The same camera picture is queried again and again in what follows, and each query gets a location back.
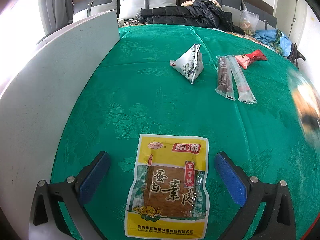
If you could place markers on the bread loaf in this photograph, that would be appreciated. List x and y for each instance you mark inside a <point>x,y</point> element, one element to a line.
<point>306,100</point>

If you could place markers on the black puffer jacket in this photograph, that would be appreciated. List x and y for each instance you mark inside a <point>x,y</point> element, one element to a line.
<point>204,14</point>

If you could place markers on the green satin cloth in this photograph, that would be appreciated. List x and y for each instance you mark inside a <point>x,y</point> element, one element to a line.
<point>135,91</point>

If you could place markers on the clear plastic bag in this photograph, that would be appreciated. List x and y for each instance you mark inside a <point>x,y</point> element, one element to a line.
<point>248,22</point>

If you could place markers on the grey cushion far left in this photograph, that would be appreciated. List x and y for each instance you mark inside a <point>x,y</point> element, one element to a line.
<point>89,8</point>

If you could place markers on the grey curtain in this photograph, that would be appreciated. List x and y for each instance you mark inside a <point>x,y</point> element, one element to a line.
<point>55,14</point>

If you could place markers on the yellow tofu snack packet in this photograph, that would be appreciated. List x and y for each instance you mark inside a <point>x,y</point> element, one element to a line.
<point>168,198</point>

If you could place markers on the grey cushion far right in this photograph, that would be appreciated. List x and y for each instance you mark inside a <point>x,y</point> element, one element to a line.
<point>266,20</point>

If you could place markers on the white triangular snack pouch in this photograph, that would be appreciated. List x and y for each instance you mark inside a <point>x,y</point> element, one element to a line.
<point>190,64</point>

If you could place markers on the blue clothes pile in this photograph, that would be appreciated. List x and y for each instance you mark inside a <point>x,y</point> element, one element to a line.
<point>275,39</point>

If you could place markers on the dark sausage stick packet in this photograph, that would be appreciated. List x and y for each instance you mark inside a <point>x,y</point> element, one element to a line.
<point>225,82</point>

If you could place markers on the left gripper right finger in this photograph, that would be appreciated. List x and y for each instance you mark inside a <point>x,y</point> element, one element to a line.
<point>278,218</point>

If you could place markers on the red snack bar wrapper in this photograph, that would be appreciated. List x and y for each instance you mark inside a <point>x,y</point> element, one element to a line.
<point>245,60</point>

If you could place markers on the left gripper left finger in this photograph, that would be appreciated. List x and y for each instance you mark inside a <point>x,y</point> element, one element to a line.
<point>46,220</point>

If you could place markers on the white cardboard box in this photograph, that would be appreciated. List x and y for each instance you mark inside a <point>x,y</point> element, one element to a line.
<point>37,103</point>

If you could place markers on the clear long stick packet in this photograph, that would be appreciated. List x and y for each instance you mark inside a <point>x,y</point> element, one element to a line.
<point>245,94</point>

